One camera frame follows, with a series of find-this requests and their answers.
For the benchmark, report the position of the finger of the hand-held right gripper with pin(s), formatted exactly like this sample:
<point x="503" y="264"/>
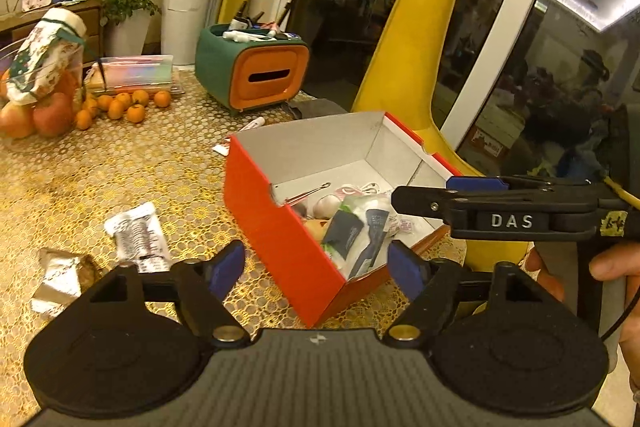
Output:
<point x="475" y="183"/>
<point x="425" y="202"/>

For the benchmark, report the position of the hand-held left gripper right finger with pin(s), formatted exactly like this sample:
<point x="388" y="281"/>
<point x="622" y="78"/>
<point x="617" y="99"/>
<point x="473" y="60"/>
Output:
<point x="406" y="269"/>

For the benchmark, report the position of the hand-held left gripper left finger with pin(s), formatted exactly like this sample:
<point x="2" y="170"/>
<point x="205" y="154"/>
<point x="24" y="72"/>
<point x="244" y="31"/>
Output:
<point x="226" y="269"/>

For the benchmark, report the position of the white pink barcode snack packet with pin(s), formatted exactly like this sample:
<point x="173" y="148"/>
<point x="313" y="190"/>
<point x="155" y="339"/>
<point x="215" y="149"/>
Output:
<point x="400" y="224"/>

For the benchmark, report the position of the white dark blue packet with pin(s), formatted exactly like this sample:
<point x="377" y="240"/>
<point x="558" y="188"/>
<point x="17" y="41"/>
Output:
<point x="372" y="237"/>

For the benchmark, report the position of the red cardboard box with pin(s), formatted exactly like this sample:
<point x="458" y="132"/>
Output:
<point x="280" y="242"/>

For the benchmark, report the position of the white blue green packet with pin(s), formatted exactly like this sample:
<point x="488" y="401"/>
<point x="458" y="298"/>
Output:
<point x="345" y="227"/>

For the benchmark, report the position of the thin metal tool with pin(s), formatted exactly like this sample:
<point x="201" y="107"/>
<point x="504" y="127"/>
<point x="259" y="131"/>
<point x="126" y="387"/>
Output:
<point x="307" y="193"/>

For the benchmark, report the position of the gold patterned desktop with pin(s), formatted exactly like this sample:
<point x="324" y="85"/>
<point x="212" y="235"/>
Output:
<point x="150" y="167"/>

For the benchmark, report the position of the person's right hand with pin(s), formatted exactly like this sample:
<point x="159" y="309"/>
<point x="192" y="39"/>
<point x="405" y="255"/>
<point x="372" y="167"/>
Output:
<point x="620" y="262"/>

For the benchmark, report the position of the white black-print packet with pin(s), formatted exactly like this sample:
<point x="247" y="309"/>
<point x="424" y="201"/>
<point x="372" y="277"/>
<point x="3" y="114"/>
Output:
<point x="137" y="237"/>

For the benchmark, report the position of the small printed card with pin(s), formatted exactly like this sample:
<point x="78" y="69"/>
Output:
<point x="221" y="149"/>

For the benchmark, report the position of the white marker pen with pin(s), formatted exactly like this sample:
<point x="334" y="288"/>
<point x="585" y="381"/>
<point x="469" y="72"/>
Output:
<point x="254" y="123"/>

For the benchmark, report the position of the yellow chair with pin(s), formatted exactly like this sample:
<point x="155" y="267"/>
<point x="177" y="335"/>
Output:
<point x="415" y="32"/>

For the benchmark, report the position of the silver foil packet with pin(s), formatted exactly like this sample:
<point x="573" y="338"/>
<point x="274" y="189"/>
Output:
<point x="62" y="282"/>

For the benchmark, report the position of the pile of tangerines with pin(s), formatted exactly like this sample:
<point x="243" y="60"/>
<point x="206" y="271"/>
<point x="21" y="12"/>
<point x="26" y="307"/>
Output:
<point x="120" y="107"/>

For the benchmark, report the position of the green orange desk organizer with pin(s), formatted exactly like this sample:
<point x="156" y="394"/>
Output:
<point x="215" y="62"/>

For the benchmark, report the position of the clear plastic container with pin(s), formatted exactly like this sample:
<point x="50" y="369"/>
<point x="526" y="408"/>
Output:
<point x="132" y="72"/>

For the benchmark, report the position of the red apple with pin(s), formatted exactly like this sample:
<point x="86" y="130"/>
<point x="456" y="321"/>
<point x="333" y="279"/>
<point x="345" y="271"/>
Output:
<point x="15" y="122"/>
<point x="52" y="117"/>

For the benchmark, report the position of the white tube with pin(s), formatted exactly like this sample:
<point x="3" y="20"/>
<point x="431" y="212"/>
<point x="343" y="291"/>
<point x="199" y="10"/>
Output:
<point x="247" y="36"/>

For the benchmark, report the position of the makeup brush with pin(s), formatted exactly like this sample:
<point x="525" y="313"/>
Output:
<point x="292" y="4"/>

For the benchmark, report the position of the orange fruit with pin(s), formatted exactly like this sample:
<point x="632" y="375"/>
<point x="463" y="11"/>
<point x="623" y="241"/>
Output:
<point x="67" y="84"/>

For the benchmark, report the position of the black cosmetic bottle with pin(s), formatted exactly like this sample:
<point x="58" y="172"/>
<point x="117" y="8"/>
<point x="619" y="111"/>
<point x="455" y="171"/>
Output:
<point x="242" y="19"/>

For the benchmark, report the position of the clear fruit container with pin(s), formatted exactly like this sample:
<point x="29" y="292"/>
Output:
<point x="77" y="67"/>

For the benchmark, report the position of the patterned cloth bag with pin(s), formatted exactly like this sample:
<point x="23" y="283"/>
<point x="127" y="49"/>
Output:
<point x="45" y="52"/>

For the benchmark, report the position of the wooden cabinet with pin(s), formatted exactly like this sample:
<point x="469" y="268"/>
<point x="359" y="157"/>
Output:
<point x="15" y="24"/>

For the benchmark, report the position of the white door frame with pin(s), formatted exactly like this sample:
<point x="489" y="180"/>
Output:
<point x="505" y="7"/>

